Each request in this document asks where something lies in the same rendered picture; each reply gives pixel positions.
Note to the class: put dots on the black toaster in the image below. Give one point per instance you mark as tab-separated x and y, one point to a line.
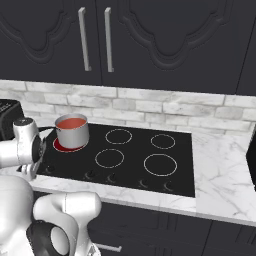
9	116

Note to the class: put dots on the black hob knob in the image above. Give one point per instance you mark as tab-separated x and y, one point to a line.
167	185
144	182
111	177
90	174
50	169

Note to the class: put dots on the grey pot with red sauce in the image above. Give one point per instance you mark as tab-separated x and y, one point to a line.
73	132

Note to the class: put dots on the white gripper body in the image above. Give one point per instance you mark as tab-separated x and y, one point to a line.
34	159

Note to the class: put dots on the black cupboard door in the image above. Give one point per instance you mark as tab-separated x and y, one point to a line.
173	43
249	70
43	36

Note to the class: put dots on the black hob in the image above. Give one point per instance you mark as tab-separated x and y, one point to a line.
133	166

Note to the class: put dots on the black appliance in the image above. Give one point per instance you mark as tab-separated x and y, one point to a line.
252	160

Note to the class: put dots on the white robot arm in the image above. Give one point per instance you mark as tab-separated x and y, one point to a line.
63	206

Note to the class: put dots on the black drawer front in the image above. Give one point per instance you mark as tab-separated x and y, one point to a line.
233	240
150	230

